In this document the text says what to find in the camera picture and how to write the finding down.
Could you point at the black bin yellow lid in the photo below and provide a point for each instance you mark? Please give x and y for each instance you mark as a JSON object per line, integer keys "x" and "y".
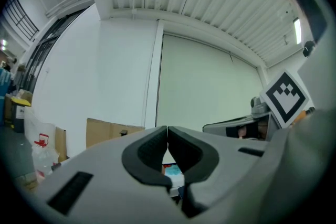
{"x": 21, "y": 115}

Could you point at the blue bin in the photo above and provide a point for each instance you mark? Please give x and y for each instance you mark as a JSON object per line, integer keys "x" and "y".
{"x": 4, "y": 97}

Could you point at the large cardboard sheet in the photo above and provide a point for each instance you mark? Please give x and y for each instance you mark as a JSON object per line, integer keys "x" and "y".
{"x": 105, "y": 132}

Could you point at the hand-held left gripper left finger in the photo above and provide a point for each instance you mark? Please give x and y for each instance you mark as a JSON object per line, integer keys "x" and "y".
{"x": 147, "y": 154}

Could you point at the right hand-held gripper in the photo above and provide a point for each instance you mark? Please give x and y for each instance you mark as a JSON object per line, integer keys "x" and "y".
{"x": 284, "y": 98}

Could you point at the black wall speaker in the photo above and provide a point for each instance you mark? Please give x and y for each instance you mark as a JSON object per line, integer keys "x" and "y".
{"x": 309, "y": 48}

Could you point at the teal plastic bag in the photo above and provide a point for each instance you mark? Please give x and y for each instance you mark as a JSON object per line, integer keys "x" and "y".
{"x": 173, "y": 171}

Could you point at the brown cardboard box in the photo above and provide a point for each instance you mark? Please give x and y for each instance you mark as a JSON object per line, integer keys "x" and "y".
{"x": 25, "y": 95}

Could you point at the black balcony railing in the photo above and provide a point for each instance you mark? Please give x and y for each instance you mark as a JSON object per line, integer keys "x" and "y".
{"x": 22, "y": 18}

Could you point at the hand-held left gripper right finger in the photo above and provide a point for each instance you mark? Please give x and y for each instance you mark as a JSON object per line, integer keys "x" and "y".
{"x": 194, "y": 157}

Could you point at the long narrow cardboard box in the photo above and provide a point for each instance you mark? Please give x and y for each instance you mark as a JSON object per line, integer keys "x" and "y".
{"x": 61, "y": 144}

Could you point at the long ceiling light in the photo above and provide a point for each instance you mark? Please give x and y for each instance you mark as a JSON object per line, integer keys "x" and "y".
{"x": 297, "y": 31}

